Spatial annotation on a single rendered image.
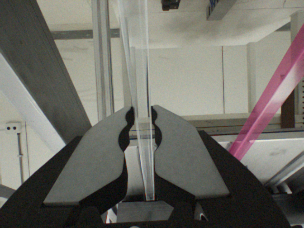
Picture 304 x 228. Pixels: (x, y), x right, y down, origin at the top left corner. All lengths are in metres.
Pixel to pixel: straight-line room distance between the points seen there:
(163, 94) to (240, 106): 0.95
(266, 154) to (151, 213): 0.20
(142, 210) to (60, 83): 0.24
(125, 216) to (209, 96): 1.82
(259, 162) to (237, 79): 1.94
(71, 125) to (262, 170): 0.28
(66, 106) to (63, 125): 0.02
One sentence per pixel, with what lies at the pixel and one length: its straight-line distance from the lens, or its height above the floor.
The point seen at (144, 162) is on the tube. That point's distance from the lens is 0.19.
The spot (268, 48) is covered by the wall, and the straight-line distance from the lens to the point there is 2.48.
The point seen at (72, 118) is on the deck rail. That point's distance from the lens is 0.19.
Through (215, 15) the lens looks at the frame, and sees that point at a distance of 0.62.
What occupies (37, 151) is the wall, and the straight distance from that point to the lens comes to 2.38.
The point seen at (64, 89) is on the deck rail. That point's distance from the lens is 0.18.
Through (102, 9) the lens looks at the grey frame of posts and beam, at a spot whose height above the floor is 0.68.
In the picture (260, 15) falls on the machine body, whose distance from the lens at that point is 0.80.
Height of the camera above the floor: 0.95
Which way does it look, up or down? 2 degrees up
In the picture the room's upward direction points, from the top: 177 degrees clockwise
